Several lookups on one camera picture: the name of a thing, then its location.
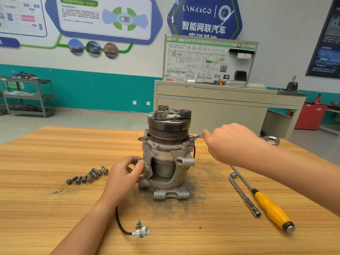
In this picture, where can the person's left hand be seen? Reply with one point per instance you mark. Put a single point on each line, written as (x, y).
(121, 183)

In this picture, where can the person's right hand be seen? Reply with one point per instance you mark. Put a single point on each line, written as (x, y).
(233, 145)

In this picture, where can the silver combination wrench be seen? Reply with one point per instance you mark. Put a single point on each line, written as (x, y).
(271, 139)

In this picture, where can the grey metal compressor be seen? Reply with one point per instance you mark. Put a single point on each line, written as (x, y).
(167, 156)

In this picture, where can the person's left forearm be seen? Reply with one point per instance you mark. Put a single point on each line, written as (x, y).
(82, 233)

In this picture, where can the person's right forearm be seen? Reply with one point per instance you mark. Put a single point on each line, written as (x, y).
(300, 175)

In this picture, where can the beige workbench cabinet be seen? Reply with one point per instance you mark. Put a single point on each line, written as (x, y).
(223, 106)

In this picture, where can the silver L-shaped socket wrench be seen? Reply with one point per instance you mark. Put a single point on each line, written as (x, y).
(244, 193)

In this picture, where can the red cabinet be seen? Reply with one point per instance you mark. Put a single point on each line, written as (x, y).
(311, 116)

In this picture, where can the small black device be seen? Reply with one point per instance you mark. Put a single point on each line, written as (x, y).
(291, 85)

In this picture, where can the white wiring display board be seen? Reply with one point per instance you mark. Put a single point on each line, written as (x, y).
(194, 61)

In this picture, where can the grey metal shelf cart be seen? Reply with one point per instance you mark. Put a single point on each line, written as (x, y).
(29, 98)

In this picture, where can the blue rounded infographic panel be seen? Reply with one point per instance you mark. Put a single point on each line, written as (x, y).
(90, 21)

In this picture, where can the blue hexagon wall sign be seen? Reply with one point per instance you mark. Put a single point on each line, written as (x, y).
(204, 18)

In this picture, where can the round photo wall decal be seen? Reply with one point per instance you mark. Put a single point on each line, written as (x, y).
(76, 47)
(111, 50)
(93, 48)

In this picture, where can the dark wall poster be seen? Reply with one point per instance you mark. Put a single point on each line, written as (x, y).
(325, 47)

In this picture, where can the white infographic wall panel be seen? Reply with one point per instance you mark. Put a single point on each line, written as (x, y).
(21, 16)

